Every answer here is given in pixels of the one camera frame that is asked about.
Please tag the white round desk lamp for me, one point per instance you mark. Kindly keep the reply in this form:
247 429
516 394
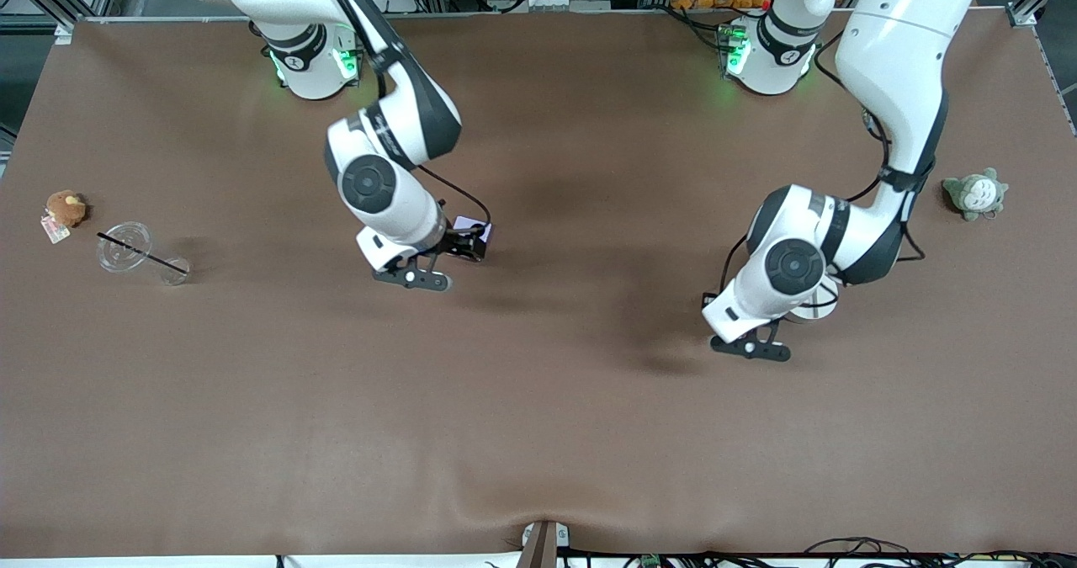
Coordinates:
818 303

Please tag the black straw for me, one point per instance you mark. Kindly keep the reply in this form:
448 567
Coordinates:
139 252

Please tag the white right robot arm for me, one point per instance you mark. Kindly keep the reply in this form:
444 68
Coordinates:
379 189

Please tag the lilac flip phone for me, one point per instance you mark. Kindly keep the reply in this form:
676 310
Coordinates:
471 221

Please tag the brown plush toy with tag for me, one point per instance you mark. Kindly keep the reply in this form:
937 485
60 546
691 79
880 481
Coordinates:
64 208

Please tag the camera mount post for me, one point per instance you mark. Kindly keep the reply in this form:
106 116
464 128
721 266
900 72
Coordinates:
538 547

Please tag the grey-green totoro plush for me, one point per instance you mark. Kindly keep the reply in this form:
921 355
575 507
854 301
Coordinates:
976 194

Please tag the clear plastic cup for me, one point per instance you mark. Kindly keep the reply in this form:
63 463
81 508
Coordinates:
124 246

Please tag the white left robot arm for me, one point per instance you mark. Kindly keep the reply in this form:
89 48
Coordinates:
892 71

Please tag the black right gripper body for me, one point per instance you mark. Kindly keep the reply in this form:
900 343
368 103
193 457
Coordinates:
461 243

